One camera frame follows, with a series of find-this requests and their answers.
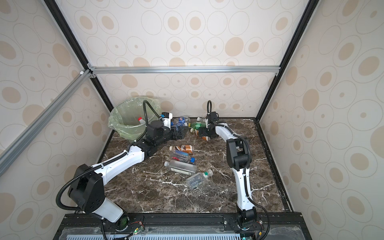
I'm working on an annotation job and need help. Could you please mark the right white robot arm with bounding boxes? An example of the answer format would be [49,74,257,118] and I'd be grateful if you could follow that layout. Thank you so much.
[200,100,271,240]

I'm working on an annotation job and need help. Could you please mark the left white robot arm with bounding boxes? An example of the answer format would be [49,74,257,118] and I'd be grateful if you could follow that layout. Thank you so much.
[56,112,173,228]

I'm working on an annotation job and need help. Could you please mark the white red-capped milk bottle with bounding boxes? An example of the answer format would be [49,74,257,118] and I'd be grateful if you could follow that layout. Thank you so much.
[138,117,147,125]

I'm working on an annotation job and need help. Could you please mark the clear small bottle green-white cap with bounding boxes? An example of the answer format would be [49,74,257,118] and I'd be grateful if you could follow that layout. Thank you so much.
[186,169,213,190]

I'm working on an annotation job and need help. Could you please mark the brown Nescafe bottle near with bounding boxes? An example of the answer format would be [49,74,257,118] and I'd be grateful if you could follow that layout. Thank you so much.
[169,145,194,154]

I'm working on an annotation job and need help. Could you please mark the clear crushed bottle blue cap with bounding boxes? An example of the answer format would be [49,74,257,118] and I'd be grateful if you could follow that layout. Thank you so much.
[171,150,195,164]

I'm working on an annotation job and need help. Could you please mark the clear bottle blue label white cap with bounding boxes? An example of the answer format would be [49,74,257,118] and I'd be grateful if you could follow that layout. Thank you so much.
[171,122,189,141]

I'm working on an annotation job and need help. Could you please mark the clear Pepsi bottle blue cap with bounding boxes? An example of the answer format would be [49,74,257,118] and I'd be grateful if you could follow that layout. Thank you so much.
[174,117,191,126]

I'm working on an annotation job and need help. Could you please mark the clear square bottle white cap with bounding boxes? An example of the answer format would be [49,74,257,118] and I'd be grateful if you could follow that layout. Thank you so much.
[164,160,198,176]

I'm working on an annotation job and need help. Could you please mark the green soda bottle yellow cap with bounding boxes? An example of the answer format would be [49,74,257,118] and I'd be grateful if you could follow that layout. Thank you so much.
[190,122,206,133]

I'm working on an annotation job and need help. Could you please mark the green-lined mesh waste bin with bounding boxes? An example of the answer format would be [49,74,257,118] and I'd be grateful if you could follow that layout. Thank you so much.
[108,97,161,142]

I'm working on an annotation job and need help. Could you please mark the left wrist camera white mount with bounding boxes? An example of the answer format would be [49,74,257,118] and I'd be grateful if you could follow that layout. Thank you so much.
[160,112,173,129]

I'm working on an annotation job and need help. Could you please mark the diagonal aluminium rail left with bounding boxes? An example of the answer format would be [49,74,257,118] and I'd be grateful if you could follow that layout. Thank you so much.
[1,70,91,175]

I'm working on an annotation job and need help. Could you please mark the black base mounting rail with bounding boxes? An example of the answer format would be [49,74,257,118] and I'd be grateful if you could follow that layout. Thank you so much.
[54,213,311,240]

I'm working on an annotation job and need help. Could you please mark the horizontal aluminium rail back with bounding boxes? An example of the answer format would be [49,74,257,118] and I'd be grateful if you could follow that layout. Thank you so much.
[91,66,280,74]

